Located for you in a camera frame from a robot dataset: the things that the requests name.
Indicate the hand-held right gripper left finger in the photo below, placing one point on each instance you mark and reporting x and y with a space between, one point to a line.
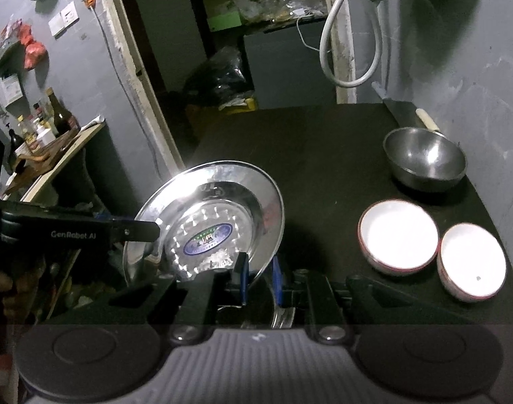
242 280

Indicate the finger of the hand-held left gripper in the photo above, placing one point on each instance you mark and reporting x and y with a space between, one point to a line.
134 230

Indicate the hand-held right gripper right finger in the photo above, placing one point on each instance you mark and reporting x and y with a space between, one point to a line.
278 282

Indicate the plain steel plate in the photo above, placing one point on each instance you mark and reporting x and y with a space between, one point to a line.
283 315

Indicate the steel plate with blue sticker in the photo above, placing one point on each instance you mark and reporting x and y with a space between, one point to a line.
210 219

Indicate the white bowl with red rim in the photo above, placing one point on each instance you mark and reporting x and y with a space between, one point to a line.
398 235
471 263

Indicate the wooden side table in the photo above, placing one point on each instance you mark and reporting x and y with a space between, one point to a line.
58 164

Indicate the group of small bottles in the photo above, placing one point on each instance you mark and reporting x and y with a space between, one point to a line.
31 130

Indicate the dark glass bottle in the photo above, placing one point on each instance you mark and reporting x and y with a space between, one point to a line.
60 115

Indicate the yellow bin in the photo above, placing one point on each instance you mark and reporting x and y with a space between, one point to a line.
241 104

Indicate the black plastic bag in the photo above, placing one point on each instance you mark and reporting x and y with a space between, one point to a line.
220 78

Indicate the red plastic bag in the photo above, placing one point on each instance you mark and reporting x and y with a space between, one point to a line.
34 48

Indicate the dark grey cabinet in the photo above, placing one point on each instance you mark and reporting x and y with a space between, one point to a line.
290 67

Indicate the green box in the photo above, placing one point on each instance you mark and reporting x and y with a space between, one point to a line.
226 21

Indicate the orange plug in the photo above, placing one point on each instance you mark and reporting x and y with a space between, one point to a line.
89 0

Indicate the white wall switch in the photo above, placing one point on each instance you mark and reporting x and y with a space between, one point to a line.
64 19

